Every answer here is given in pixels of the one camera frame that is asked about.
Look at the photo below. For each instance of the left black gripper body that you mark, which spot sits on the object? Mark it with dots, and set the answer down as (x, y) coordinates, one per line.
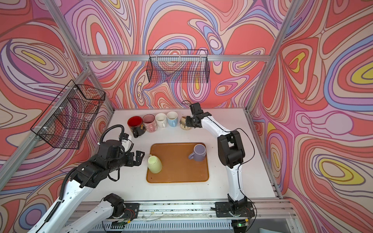
(130, 160)

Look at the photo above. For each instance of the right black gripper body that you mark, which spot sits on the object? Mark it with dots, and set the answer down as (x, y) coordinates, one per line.
(191, 122)

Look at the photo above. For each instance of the beige ceramic teapot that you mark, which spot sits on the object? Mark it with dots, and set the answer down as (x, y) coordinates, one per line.
(183, 124)

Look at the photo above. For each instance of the light blue mug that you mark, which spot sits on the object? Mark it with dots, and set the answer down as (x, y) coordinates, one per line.
(172, 118)

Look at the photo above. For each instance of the purple mug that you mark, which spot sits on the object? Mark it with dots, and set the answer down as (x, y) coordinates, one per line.
(199, 153)

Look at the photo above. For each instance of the black red mug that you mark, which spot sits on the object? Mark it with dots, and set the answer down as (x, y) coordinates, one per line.
(136, 126)

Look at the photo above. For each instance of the white cream mug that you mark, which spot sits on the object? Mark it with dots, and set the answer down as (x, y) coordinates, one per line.
(161, 120)

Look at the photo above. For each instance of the pink floral mug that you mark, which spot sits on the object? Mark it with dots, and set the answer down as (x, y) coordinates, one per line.
(150, 123)

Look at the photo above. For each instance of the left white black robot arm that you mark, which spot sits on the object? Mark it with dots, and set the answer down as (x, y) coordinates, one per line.
(114, 152)

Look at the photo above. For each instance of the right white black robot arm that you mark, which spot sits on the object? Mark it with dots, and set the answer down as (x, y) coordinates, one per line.
(231, 154)

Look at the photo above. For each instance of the light green mug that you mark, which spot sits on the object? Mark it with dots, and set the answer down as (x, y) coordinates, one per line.
(154, 164)

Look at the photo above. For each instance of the orange brown serving tray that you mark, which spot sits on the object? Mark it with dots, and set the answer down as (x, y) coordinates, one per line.
(176, 165)

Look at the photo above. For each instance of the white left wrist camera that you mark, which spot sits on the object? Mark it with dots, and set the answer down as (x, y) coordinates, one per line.
(126, 141)

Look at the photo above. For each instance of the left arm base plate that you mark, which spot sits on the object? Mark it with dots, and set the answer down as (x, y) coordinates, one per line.
(127, 211)

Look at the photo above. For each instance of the back black wire basket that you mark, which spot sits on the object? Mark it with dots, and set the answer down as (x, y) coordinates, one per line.
(178, 66)

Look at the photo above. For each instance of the black wire basket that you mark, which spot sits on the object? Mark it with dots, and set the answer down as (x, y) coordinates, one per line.
(71, 119)
(178, 66)

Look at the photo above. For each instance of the left black wire basket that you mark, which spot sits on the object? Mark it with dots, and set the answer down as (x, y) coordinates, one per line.
(71, 119)

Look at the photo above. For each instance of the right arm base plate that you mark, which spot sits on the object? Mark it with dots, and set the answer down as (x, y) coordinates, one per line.
(225, 209)

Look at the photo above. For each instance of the aluminium rail with vents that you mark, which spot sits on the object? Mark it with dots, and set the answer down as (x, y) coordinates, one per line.
(163, 216)

